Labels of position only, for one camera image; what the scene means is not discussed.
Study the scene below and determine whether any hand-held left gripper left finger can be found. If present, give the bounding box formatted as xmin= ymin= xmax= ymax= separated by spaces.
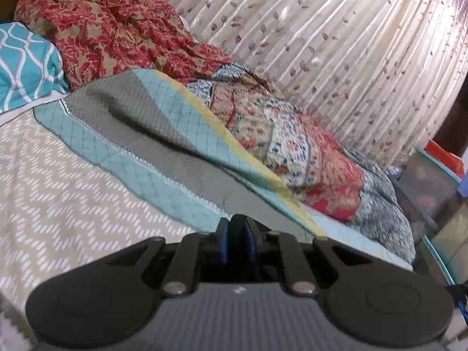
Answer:
xmin=90 ymin=217 xmax=232 ymax=297

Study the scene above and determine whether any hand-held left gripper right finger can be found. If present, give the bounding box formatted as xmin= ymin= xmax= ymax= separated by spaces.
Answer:
xmin=242 ymin=216 xmax=386 ymax=297

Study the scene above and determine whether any floral patchwork quilt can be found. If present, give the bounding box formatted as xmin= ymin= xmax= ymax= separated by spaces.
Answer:
xmin=185 ymin=62 xmax=415 ymax=264

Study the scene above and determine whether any chevron and teal patterned bedsheet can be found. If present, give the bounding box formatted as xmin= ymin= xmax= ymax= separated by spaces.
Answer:
xmin=0 ymin=68 xmax=414 ymax=337

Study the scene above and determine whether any clear storage box teal rim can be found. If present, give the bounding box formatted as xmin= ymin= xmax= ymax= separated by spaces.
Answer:
xmin=397 ymin=146 xmax=468 ymax=286

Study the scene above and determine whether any orange bag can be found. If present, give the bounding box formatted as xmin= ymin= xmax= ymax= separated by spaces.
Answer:
xmin=426 ymin=141 xmax=467 ymax=176

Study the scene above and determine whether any beige leaf print curtain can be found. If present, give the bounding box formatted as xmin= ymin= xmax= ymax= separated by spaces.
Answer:
xmin=137 ymin=0 xmax=468 ymax=169

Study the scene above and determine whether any red floral blanket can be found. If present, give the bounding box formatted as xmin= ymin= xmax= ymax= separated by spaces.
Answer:
xmin=14 ymin=0 xmax=235 ymax=90

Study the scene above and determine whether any teal wavy patterned pillow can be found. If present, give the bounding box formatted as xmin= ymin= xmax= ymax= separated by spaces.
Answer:
xmin=0 ymin=22 xmax=70 ymax=112

